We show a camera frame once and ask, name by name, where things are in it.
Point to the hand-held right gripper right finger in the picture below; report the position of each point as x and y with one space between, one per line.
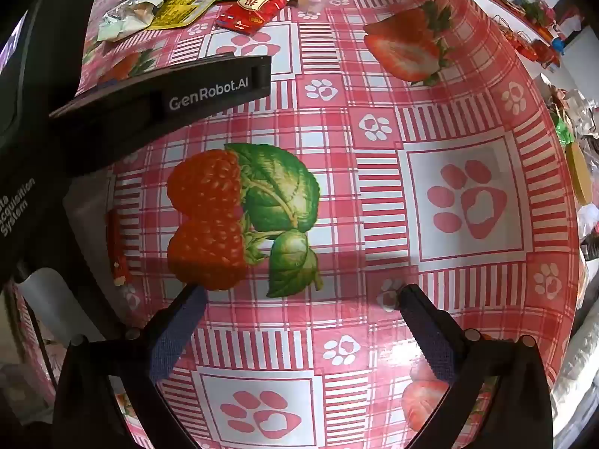
437 341

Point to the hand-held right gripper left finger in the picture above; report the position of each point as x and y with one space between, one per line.
175 336

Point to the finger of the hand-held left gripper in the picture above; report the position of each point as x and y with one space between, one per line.
187 93

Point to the yellow snack packet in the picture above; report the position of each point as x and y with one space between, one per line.
185 7

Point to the silver green snack packet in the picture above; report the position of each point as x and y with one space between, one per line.
126 18

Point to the large red snack packet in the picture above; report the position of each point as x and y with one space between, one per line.
255 7

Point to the strawberry print tablecloth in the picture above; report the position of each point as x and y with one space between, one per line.
355 224

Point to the white foam sheet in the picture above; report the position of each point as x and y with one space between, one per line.
580 383

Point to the yellow round board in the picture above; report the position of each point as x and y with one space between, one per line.
578 173

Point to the green bag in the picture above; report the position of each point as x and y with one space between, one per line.
564 133

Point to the red decorations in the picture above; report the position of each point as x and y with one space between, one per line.
533 49

